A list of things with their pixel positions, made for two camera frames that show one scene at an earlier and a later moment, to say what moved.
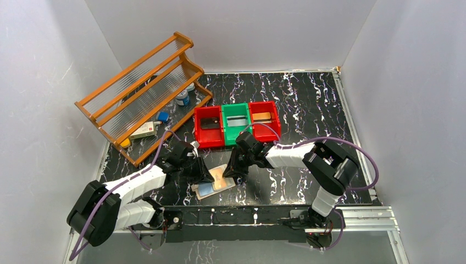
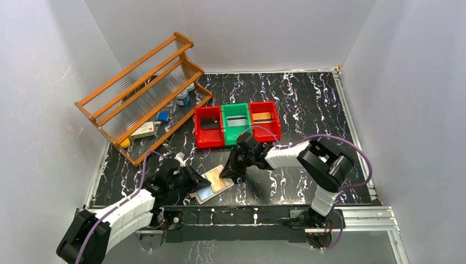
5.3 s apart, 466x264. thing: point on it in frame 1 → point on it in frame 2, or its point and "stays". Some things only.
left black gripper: (196, 166) → (187, 179)
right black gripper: (233, 169) stays
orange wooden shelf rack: (137, 108) stays
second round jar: (191, 87) stays
